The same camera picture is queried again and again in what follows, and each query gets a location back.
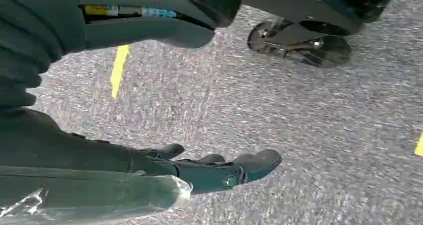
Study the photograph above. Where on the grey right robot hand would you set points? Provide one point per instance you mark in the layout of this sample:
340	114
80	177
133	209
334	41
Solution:
82	157

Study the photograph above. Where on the short yellow floor tape strip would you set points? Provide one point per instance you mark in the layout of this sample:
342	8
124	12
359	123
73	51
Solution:
419	145
119	68

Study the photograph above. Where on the ribbed grey right arm sleeve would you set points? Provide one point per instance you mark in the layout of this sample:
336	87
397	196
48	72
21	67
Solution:
26	35

